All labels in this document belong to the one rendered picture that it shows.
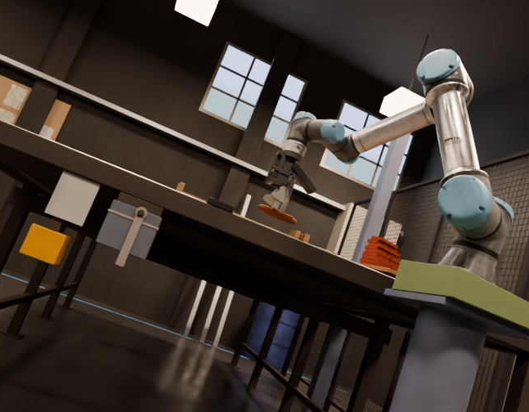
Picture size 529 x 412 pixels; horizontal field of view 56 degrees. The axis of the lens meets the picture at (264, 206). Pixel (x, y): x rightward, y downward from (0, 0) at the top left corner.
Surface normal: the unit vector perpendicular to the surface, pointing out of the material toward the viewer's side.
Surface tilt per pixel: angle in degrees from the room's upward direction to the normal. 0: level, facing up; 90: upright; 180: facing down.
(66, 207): 90
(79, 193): 90
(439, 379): 90
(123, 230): 90
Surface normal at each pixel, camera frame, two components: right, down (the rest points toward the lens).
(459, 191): -0.59, -0.25
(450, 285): -0.90, -0.38
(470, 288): 0.28, -0.09
